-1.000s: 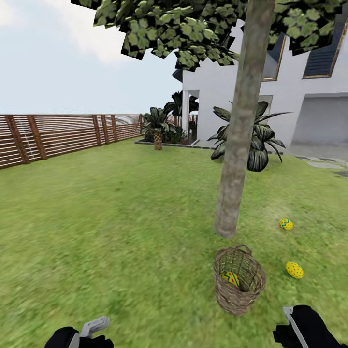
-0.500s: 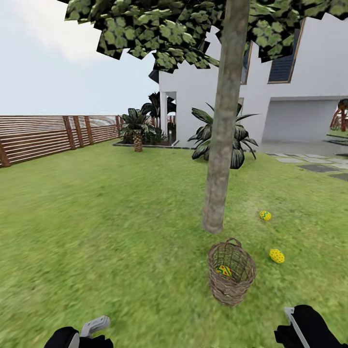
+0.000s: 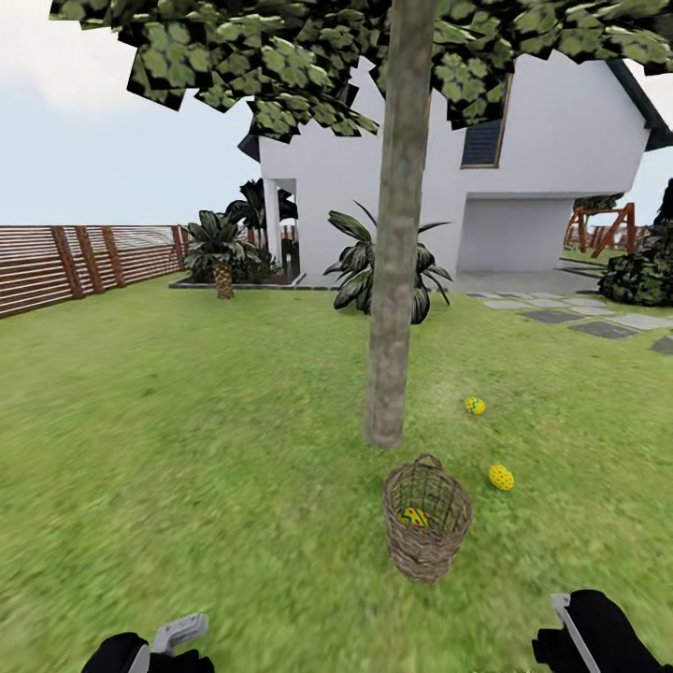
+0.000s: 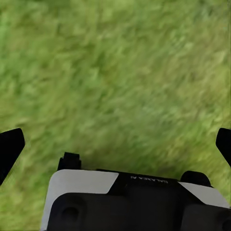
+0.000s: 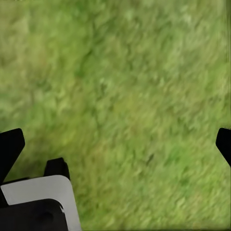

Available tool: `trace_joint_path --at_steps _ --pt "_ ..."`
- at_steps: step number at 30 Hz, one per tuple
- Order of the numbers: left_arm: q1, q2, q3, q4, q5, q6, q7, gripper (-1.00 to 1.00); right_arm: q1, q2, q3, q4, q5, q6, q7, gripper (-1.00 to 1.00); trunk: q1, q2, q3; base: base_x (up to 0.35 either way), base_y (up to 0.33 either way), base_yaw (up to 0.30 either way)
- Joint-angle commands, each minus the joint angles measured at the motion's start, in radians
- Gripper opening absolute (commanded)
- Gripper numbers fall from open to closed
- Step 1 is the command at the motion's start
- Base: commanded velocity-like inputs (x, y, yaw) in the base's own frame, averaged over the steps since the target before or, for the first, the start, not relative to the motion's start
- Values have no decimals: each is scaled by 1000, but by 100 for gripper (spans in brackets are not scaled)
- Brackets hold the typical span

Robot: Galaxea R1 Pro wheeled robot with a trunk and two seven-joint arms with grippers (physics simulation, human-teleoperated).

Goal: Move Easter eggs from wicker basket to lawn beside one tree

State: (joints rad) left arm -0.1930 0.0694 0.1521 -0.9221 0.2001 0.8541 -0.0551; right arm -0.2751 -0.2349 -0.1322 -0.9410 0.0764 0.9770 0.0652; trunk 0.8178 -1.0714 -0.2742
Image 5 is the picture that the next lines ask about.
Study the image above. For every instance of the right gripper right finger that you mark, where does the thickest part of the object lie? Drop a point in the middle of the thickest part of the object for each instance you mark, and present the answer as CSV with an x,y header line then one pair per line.
x,y
223,143

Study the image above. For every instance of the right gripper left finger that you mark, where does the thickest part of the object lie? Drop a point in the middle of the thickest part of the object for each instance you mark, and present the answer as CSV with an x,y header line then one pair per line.
x,y
11,144

